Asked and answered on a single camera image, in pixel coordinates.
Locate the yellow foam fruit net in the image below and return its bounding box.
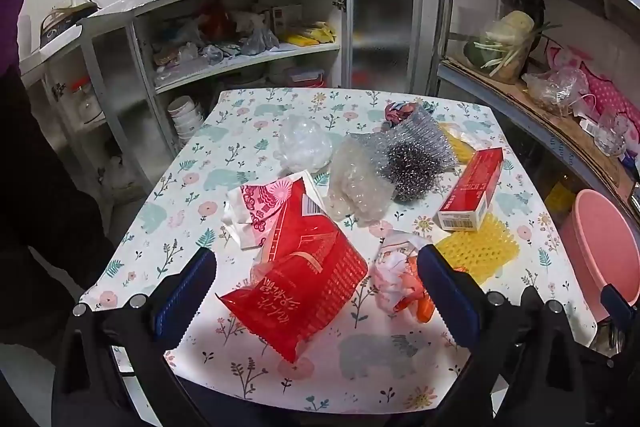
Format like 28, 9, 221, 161
436, 213, 520, 285

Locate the orange white wrapper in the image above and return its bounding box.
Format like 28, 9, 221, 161
371, 230, 435, 323

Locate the red toothpaste box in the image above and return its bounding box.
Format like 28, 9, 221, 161
436, 147, 504, 232

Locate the pink patterned paper wrapper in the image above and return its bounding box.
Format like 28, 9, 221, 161
222, 170, 326, 251

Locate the steel wool scourer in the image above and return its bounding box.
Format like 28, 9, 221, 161
382, 142, 446, 204

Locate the red snack bag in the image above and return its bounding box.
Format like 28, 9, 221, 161
219, 181, 368, 363

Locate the bubble wrap piece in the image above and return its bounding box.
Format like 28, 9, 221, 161
326, 136, 395, 223

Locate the silver mesh scrub cloth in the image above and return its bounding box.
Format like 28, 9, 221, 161
352, 104, 459, 176

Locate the colourful wrapper ball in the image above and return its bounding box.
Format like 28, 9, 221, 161
382, 102, 418, 130

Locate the clear plastic bag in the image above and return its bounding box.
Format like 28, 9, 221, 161
277, 115, 333, 173

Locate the pink plastic trash bucket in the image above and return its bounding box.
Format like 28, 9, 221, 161
559, 188, 639, 322

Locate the white kitchen cabinet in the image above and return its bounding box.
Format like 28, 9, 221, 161
20, 0, 422, 208

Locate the floral bear tablecloth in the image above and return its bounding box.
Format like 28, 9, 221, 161
81, 88, 597, 414

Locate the cardboard shelf liner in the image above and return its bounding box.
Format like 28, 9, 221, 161
437, 58, 634, 206

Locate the small yellow foam net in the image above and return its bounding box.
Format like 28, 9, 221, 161
438, 124, 476, 165

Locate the glass mug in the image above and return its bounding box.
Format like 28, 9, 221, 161
593, 109, 630, 157

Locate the stack of white bowls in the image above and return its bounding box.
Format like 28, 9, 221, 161
167, 95, 204, 145

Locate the pink polka dot cloth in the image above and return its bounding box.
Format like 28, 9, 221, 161
544, 41, 639, 140

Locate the clear bag on shelf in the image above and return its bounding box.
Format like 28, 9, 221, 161
522, 67, 591, 117

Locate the metal shelf rack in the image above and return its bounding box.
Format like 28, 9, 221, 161
432, 0, 640, 218

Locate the bag of vegetables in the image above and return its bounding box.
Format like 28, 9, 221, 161
462, 10, 558, 84

